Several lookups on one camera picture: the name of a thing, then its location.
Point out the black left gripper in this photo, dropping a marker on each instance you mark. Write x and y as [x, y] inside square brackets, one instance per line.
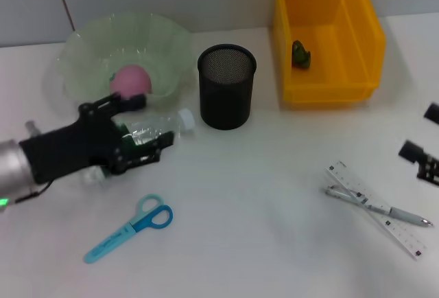
[72, 150]

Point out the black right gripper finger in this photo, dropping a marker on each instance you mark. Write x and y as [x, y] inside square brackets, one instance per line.
[427, 165]
[433, 112]

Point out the clear green-label water bottle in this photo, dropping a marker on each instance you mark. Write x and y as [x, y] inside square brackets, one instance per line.
[161, 124]

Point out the pink peach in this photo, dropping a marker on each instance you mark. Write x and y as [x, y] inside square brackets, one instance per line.
[132, 80]

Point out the blue teal capped scissors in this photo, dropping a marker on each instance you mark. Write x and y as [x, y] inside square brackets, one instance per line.
[113, 239]

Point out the small green toy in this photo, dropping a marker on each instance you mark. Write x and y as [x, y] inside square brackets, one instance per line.
[302, 56]

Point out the white grey ballpoint pen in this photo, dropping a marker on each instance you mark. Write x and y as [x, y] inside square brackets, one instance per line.
[404, 214]

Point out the clear plastic ruler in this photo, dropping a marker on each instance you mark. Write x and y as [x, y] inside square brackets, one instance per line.
[401, 232]

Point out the pale green wavy fruit plate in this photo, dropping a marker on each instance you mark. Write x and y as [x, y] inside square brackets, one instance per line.
[103, 37]

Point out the black mesh trash can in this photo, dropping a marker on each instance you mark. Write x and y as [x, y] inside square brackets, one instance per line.
[226, 105]

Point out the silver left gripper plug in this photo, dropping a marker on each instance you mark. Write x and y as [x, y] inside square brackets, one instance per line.
[32, 129]

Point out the yellow plastic storage bin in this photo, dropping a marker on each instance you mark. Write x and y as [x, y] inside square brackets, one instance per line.
[308, 88]

